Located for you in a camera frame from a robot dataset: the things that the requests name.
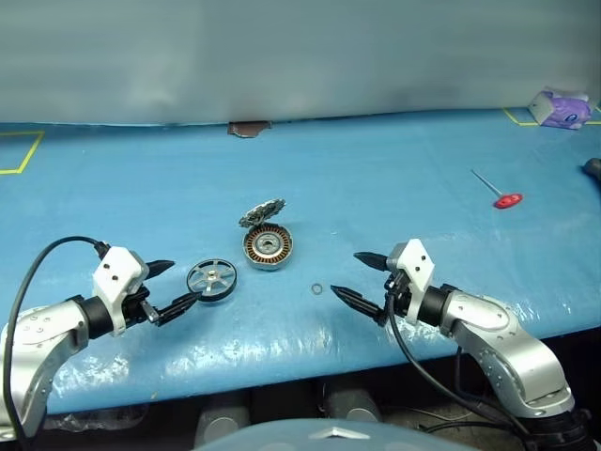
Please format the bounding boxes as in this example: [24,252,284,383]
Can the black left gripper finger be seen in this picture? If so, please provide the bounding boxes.
[157,293,199,328]
[143,259,176,279]

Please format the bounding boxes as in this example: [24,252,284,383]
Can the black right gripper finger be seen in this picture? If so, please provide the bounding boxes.
[352,252,389,272]
[331,284,388,328]

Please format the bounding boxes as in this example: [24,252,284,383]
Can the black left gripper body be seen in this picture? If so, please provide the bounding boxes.
[122,270,161,326]

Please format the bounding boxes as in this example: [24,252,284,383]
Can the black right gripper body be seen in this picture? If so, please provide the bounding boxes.
[383,271,408,326]

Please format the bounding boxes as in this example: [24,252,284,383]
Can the round motor stator copper windings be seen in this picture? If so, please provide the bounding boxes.
[241,223,295,272]

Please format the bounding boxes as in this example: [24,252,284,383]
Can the grey toothed motor cover plate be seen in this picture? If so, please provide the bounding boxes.
[238,197,287,229]

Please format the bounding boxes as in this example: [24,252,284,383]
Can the blue plastic table cover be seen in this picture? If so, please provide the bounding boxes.
[0,106,601,417]

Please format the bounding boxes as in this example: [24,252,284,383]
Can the grey rounded cylinder shape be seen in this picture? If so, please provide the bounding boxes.
[322,388,382,424]
[193,402,251,447]

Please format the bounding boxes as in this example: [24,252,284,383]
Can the pale grey robot torso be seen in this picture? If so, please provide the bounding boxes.
[196,418,480,451]

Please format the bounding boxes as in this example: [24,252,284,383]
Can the brown torn patch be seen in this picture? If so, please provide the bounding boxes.
[226,119,274,141]

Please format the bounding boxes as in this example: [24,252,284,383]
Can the yellow tape square outline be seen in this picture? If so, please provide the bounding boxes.
[501,105,601,128]
[0,131,46,176]

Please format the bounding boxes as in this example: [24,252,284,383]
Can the purple white tissue pack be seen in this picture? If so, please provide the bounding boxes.
[529,86,593,129]

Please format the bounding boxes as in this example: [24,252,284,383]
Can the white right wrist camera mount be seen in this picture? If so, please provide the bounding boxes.
[387,238,436,326]

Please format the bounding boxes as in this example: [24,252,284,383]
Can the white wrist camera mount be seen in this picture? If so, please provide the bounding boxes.
[387,238,436,326]
[91,244,147,337]

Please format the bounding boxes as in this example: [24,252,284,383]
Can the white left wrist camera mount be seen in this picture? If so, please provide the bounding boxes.
[91,244,147,337]

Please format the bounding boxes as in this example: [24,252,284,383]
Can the spoked silver rotor ring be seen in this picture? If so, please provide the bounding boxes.
[186,258,239,304]

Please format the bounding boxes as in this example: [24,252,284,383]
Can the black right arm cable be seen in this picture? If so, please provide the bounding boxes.
[385,276,541,451]

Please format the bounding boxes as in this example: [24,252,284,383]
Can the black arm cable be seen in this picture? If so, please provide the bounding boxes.
[385,276,541,451]
[2,236,112,451]

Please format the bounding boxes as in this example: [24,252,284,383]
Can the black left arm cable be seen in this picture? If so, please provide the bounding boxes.
[2,236,112,451]

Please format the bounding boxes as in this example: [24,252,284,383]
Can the red T-handle hex key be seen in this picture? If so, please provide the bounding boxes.
[470,168,524,209]

